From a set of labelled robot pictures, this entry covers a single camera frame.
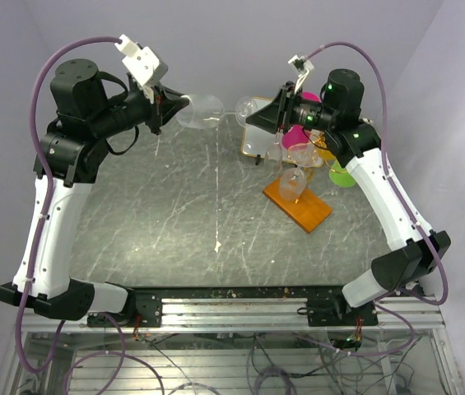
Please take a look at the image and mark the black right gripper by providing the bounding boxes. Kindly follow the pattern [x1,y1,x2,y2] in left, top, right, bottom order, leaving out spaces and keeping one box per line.
[246,81,337,135]

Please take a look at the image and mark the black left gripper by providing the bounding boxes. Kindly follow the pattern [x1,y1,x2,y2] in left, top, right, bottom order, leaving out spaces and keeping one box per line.
[91,82,191,139]

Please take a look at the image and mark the pink plastic wine glass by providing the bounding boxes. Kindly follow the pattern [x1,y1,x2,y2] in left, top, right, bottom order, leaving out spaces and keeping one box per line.
[281,92,319,149]

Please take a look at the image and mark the clear glass front flute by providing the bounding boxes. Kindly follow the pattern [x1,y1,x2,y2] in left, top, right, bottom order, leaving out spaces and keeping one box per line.
[174,95,258,130]

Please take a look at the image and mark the clear glass flute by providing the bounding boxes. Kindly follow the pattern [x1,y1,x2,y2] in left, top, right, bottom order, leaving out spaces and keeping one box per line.
[279,143,319,202]
[174,95,258,130]

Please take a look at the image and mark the clear glass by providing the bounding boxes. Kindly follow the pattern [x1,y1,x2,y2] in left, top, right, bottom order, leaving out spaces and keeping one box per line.
[264,131,283,173]

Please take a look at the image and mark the orange plastic wine glass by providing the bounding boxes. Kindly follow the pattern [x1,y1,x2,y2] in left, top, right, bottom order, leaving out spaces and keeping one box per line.
[314,132,336,161]

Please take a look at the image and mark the green plastic wine glass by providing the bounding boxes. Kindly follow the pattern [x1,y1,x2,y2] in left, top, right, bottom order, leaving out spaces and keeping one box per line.
[328,160,356,188]

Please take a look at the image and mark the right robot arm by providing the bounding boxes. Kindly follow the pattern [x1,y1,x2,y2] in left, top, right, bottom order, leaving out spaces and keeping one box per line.
[246,69,451,326]

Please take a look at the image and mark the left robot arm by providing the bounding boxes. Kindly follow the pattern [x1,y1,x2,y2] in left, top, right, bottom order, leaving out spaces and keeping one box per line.
[0,58,188,327]

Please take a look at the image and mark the gold framed mirror tray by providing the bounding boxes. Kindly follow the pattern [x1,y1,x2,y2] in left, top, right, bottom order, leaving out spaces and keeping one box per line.
[240,96,324,168]

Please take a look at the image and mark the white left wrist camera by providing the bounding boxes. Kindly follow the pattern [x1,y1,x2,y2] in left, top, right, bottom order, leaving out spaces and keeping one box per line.
[115,35,168,104]

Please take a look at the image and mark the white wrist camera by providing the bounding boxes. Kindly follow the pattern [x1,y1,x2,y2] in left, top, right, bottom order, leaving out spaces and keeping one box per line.
[288,54,314,95]
[115,35,168,104]

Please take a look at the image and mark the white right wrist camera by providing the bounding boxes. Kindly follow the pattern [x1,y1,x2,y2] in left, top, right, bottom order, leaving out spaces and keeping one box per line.
[288,54,314,95]

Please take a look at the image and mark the gold wire wine glass rack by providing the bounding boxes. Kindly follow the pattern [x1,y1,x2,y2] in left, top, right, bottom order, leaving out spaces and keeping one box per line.
[263,127,334,234]

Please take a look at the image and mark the aluminium rail frame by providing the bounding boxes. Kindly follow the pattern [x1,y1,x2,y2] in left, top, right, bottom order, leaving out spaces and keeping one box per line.
[0,288,465,394]

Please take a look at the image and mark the loose cables under table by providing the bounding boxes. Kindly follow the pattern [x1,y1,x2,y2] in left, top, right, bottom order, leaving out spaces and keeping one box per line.
[133,328,422,395]

